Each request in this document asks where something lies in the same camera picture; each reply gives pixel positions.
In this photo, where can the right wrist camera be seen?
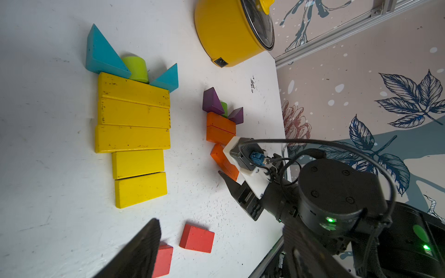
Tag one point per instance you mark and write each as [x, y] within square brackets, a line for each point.
[260, 175]

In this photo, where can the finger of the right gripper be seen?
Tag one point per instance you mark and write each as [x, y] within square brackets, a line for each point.
[244, 196]

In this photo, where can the yellow pot with lid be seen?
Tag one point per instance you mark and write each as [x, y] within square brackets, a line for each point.
[234, 31]

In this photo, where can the teal triangle block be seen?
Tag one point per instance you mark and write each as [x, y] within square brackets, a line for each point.
[101, 57]
[168, 80]

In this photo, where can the small yellow block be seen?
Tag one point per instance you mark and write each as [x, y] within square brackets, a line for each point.
[127, 164]

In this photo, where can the green cube block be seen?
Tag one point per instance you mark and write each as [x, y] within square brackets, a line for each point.
[225, 109]

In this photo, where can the light green cylinder block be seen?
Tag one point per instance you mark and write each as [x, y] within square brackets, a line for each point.
[137, 66]

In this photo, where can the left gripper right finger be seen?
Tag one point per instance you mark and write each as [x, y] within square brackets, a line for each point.
[306, 257]

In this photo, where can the orange slanted block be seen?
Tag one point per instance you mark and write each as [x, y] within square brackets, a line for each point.
[220, 158]

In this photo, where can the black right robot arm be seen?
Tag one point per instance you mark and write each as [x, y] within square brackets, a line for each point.
[341, 206]

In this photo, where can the purple triangle block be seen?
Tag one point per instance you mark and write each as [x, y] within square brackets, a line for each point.
[237, 116]
[211, 102]

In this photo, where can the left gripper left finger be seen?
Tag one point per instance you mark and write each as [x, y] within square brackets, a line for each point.
[137, 259]

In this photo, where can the red square block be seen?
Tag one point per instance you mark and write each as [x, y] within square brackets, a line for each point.
[163, 261]

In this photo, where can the long yellow rectangle block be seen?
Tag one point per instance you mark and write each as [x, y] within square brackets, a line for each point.
[117, 88]

